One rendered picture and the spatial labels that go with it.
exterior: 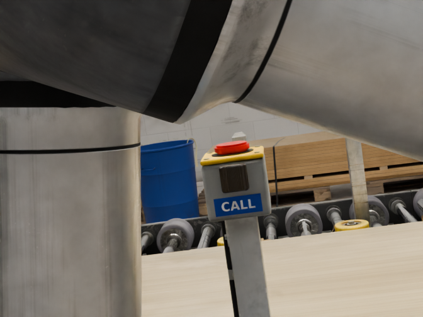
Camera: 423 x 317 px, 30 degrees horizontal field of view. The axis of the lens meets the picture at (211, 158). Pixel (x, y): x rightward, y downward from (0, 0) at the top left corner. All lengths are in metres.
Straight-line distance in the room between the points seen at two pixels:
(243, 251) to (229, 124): 7.26
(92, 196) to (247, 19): 0.17
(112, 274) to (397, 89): 0.19
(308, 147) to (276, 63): 6.52
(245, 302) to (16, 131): 0.56
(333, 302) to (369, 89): 1.07
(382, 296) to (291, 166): 5.50
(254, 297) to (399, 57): 0.64
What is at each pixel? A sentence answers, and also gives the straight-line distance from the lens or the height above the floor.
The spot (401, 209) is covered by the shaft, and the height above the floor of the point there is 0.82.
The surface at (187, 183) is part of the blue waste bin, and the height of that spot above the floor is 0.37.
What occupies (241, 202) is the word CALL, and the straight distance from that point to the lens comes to 0.87.
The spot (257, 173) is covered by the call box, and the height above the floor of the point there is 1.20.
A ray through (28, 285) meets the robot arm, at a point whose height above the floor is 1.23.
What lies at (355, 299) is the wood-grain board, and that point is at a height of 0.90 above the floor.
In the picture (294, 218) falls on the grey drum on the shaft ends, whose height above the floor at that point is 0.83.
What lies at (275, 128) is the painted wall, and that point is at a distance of 8.11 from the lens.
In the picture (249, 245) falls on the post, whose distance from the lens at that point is 0.90.
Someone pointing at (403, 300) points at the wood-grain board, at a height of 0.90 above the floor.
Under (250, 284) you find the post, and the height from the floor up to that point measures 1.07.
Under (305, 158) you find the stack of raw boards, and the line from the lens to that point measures 6.81.
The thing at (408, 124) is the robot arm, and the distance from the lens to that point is 0.31.
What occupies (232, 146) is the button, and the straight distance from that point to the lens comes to 0.88.
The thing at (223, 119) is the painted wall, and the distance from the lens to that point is 8.14.
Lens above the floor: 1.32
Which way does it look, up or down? 7 degrees down
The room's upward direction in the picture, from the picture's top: 8 degrees counter-clockwise
